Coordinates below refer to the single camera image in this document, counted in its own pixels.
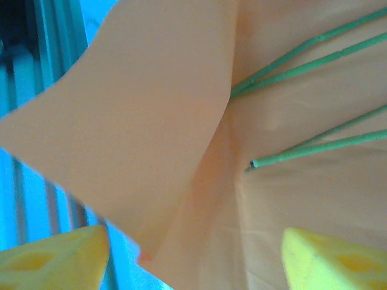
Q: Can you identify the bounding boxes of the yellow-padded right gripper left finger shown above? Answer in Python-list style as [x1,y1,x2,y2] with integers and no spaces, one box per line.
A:
[0,225,110,290]

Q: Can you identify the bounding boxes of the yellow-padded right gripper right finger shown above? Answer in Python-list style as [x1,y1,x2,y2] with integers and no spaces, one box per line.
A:
[281,226,387,290]

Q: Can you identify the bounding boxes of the blue artificial flower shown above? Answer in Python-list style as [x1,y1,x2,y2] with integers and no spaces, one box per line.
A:
[231,6,387,96]

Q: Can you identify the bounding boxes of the aluminium front frame rails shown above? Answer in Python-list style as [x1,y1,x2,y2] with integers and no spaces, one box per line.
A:
[0,0,91,251]

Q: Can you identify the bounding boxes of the orange wrapping paper sheet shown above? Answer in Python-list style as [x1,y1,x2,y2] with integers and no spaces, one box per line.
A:
[0,0,387,290]

